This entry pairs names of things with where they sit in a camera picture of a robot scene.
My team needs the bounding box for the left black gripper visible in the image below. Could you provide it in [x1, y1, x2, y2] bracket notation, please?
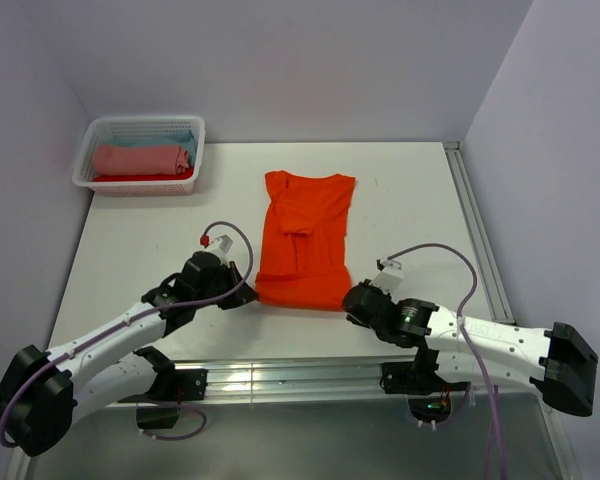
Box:
[194, 260, 258, 310]

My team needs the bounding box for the orange t-shirt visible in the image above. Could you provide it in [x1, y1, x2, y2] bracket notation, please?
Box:
[255, 171, 356, 311]

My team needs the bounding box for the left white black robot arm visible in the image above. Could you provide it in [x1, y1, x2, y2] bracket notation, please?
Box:
[0, 251, 258, 457]

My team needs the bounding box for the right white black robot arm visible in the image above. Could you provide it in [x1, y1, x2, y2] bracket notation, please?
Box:
[343, 281, 598, 417]

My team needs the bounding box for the rolled red t-shirt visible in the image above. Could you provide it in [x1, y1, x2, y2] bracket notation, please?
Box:
[92, 168, 194, 182]

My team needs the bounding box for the white plastic mesh basket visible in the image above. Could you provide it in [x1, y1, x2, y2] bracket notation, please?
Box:
[72, 115, 206, 196]

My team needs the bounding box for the rolled light blue t-shirt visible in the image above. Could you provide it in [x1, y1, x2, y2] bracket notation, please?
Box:
[106, 130, 197, 157]

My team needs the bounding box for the rolled pink t-shirt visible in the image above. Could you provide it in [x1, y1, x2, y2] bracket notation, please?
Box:
[92, 144, 190, 176]

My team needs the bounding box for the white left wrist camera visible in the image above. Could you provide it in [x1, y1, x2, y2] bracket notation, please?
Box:
[200, 234, 233, 264]

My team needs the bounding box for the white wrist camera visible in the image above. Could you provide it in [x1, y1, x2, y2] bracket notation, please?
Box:
[200, 234, 233, 264]
[371, 259, 404, 294]

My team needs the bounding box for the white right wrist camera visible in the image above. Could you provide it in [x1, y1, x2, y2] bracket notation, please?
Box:
[371, 259, 404, 294]

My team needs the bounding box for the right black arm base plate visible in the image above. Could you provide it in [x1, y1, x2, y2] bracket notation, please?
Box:
[379, 361, 470, 396]

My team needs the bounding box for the aluminium front rail frame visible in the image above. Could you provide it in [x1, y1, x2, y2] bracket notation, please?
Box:
[3, 350, 583, 479]

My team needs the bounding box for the aluminium right side rail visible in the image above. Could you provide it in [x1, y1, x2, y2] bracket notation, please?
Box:
[443, 142, 517, 327]

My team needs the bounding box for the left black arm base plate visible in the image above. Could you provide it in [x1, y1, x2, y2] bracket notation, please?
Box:
[119, 368, 208, 403]

